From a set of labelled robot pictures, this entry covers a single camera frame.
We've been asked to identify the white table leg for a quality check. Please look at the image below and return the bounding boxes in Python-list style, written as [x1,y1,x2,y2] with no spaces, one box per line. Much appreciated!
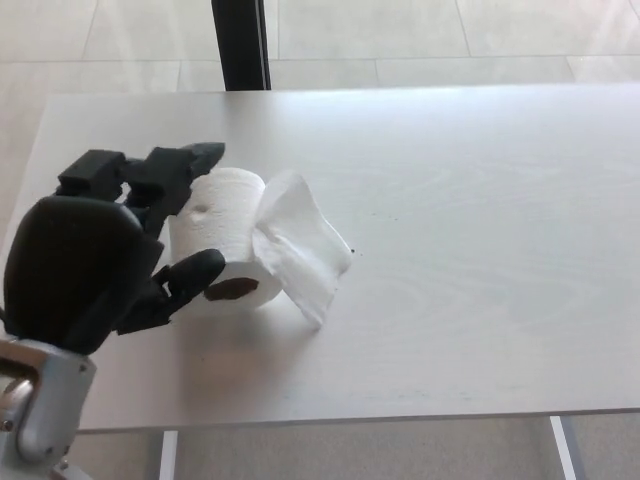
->
[549,415,577,480]
[159,430,179,480]

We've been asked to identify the black vertical post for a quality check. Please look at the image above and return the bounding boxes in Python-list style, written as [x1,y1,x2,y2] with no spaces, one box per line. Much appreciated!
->
[209,0,273,92]

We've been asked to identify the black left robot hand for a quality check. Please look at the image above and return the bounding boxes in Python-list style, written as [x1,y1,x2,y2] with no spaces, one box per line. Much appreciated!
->
[2,141,227,357]

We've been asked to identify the white toilet paper roll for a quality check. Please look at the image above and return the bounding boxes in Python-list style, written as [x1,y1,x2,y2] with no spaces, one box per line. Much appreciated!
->
[167,167,354,332]

